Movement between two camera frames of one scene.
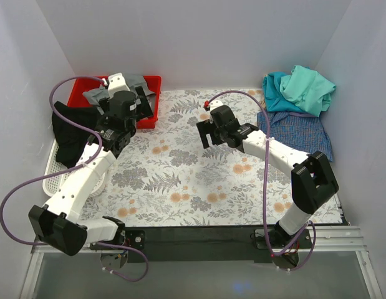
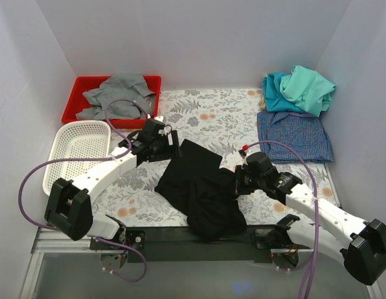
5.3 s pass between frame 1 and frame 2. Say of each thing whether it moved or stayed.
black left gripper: moved
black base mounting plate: stayed
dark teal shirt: stayed
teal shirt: stayed
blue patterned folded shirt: stayed
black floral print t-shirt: moved
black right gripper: moved
